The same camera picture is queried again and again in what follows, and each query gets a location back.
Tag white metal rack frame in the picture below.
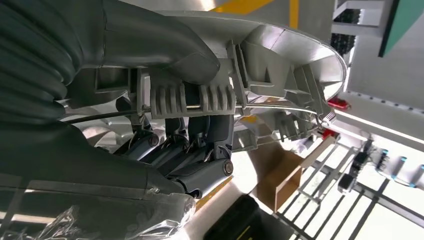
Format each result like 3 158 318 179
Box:
331 0 386 38

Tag black equipment case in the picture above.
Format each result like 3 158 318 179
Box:
202 193 267 240

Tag black trays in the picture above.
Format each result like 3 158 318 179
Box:
331 8 358 56

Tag brown cardboard box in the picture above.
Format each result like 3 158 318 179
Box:
248 135 337 214

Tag grey metal grid frame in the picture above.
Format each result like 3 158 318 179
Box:
274 142 424 240

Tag black devices on stand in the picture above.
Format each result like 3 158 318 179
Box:
337 139 391 195

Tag small red object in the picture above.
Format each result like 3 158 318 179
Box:
327 96 351 111
321 128 341 141

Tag green wall panel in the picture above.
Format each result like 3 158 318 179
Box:
378 0 424 58

